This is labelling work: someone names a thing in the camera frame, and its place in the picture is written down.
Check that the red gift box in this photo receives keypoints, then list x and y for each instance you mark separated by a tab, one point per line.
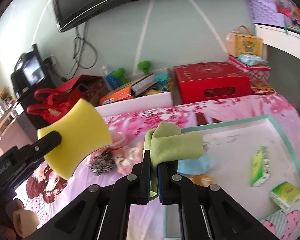
210	80

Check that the bottle with blue liquid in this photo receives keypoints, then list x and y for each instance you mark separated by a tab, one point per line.
109	78

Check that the white storage box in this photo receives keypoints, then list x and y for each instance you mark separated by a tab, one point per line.
135	105

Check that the blue face mask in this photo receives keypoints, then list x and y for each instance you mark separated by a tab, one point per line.
195	166

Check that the green cloth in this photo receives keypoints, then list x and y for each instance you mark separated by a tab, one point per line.
172	145

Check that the dark red cardboard box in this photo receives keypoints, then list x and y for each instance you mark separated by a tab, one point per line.
90	90

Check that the black wall television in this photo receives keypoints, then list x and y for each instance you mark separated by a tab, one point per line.
115	0

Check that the small black monitor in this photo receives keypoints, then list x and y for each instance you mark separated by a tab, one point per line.
31	71

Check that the white tray with teal rim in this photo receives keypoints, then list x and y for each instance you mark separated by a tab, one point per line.
235	155

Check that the white desk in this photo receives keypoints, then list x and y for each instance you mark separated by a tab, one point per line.
285	42

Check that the orange cardboard box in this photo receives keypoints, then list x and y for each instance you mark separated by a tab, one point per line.
117	95

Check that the green tissue pack clear side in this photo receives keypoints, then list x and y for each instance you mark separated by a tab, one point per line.
261	166

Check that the green dumbbell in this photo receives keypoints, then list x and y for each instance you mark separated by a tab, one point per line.
144	68
121	76

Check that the red patterned flat box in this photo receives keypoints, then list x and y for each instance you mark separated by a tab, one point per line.
263	89

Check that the pink floral cloth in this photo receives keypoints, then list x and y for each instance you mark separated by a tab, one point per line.
127	160

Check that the purple perforated basket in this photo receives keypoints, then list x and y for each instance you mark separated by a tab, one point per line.
262	2

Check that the blue wipes pack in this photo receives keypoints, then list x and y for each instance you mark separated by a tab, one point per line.
251	59

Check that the red patterned tin box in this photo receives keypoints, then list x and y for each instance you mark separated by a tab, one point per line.
257	71

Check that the black white spotted scrunchie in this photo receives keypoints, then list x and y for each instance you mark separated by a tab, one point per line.
102	162

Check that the black cabinet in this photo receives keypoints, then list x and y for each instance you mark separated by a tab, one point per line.
32	105

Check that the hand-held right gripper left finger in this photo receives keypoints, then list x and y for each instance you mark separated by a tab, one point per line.
146	177

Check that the pink striped fluffy cloth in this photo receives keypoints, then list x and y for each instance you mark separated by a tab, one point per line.
117	138

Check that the red felt handbag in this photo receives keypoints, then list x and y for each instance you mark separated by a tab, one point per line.
52	110

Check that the person's left hand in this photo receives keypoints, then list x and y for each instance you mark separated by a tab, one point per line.
25	223

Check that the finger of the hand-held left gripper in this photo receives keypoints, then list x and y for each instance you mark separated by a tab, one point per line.
47	143

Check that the teal toy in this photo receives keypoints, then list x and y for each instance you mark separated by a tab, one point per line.
163	82

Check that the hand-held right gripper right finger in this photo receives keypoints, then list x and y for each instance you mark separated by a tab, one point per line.
161	182

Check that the yellow sponge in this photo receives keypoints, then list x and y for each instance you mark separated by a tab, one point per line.
82	132

